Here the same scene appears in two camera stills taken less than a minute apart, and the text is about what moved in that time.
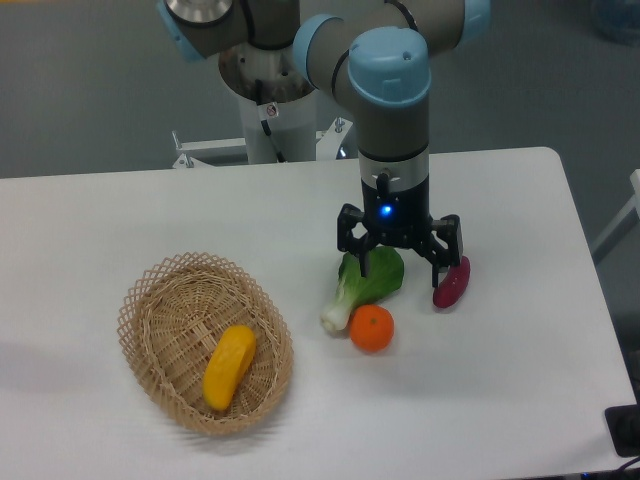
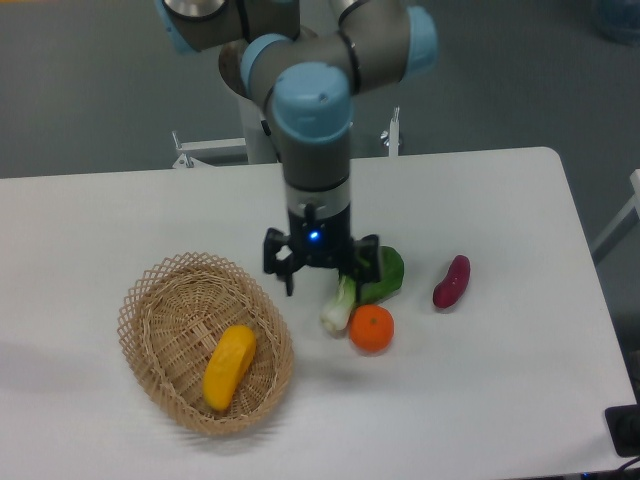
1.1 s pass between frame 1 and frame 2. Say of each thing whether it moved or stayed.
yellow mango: stayed
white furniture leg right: stayed
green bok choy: stayed
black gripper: moved
